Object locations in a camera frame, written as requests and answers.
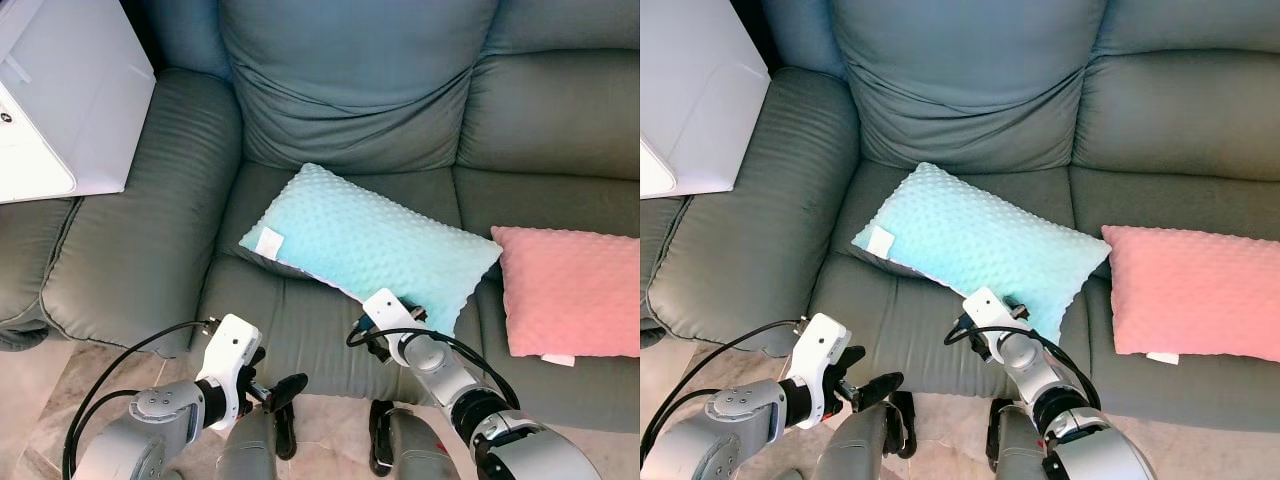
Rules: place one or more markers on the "grey robot leg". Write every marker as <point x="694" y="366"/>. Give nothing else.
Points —
<point x="860" y="450"/>
<point x="415" y="450"/>
<point x="248" y="450"/>
<point x="1020" y="450"/>

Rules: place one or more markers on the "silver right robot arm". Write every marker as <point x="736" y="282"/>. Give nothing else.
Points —
<point x="1100" y="455"/>
<point x="520" y="450"/>

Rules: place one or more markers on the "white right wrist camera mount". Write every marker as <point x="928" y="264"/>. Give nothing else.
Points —
<point x="385" y="308"/>
<point x="988" y="308"/>

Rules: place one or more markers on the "grey robot left leg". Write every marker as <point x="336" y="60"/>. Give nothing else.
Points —
<point x="860" y="450"/>
<point x="248" y="450"/>

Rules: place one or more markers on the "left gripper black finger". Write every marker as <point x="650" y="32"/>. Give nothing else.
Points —
<point x="880" y="390"/>
<point x="288" y="392"/>
<point x="852" y="357"/>
<point x="258" y="357"/>

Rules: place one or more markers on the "pink dotted plush pillow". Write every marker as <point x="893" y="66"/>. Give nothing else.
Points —
<point x="1190" y="290"/>
<point x="570" y="290"/>

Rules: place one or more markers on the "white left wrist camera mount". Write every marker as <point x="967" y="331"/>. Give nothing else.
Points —
<point x="817" y="360"/>
<point x="228" y="360"/>

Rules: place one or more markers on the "mint dotted plush pillow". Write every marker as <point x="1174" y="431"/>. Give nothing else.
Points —
<point x="980" y="240"/>
<point x="370" y="240"/>

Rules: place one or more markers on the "white box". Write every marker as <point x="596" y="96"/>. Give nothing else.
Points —
<point x="70" y="90"/>
<point x="695" y="90"/>

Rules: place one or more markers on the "grey robot right leg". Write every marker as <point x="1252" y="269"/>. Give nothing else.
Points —
<point x="1020" y="450"/>
<point x="415" y="450"/>

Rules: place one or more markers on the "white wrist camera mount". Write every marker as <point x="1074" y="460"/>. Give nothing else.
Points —
<point x="385" y="308"/>
<point x="817" y="360"/>
<point x="228" y="360"/>
<point x="988" y="308"/>

